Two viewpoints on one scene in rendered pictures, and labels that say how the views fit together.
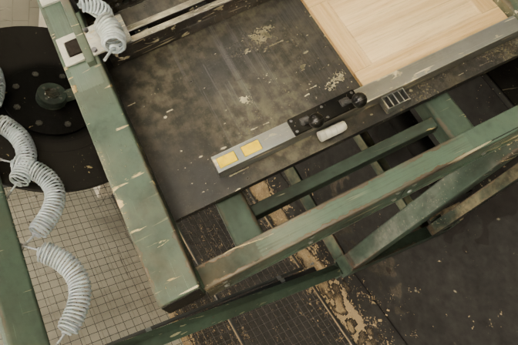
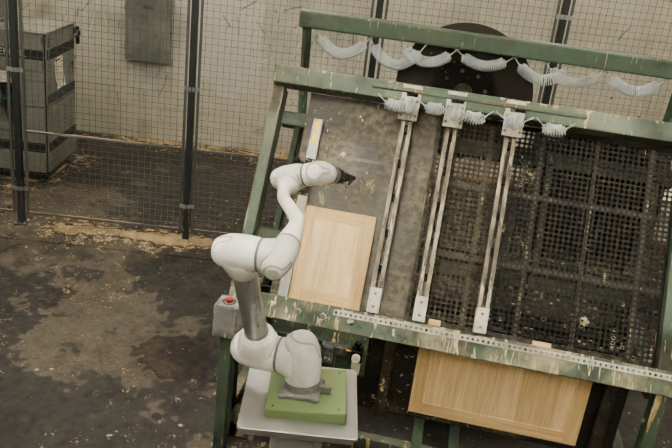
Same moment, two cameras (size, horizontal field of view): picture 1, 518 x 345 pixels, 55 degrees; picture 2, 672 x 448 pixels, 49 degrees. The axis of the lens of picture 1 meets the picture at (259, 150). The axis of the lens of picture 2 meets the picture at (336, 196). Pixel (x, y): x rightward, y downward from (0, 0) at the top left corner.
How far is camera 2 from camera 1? 308 cm
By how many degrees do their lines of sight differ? 36
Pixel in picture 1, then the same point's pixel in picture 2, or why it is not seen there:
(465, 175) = not seen: hidden behind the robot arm
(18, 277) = (353, 28)
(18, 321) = (333, 21)
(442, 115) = (274, 232)
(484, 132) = (249, 229)
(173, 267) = (286, 75)
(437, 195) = not seen: hidden behind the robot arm
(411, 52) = (307, 239)
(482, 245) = not seen: hidden behind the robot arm
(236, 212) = (299, 119)
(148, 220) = (309, 77)
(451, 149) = (252, 210)
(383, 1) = (342, 251)
